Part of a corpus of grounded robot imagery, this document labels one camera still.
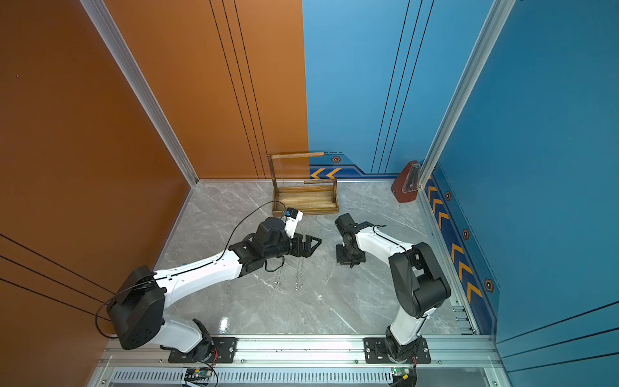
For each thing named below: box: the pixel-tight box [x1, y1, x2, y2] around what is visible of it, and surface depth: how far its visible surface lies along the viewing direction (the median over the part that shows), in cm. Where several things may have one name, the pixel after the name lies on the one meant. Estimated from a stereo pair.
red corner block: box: [390, 160, 421, 204], surface depth 110 cm
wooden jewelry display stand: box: [267, 151, 340, 217], surface depth 114 cm
